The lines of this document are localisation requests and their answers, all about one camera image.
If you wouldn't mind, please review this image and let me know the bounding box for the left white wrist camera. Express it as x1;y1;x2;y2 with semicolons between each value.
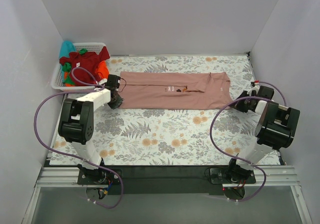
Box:
97;78;108;86

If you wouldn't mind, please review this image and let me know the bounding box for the pink printed t-shirt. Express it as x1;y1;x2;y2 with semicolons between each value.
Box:
120;72;232;110

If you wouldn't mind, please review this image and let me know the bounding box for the teal t-shirt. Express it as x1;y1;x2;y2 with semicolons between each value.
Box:
59;40;76;58

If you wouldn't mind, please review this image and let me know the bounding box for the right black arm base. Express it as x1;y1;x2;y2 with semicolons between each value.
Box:
204;165;256;201

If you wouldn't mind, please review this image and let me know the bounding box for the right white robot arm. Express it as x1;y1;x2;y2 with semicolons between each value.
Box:
225;80;301;183

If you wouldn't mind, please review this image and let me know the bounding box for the aluminium frame rail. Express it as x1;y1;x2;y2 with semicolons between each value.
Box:
36;166;300;188

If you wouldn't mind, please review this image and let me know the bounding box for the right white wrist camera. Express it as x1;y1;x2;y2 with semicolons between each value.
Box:
248;80;260;96

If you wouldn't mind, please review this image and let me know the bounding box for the white plastic laundry basket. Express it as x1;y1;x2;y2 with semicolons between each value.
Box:
50;42;106;92

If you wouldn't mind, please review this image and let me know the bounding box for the orange t-shirt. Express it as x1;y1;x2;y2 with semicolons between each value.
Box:
62;60;111;85

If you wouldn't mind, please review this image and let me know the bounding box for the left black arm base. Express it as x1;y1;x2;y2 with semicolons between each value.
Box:
77;165;120;201

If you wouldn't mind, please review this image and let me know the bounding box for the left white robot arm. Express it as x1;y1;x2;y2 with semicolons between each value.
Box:
58;75;123;184

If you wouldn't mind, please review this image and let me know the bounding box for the dark red t-shirt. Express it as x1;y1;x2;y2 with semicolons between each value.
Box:
59;46;110;86

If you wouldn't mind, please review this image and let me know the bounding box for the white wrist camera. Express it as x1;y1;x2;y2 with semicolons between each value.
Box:
97;78;108;86
248;80;260;96

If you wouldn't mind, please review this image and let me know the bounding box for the floral table mat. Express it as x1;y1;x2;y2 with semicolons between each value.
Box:
49;54;281;166

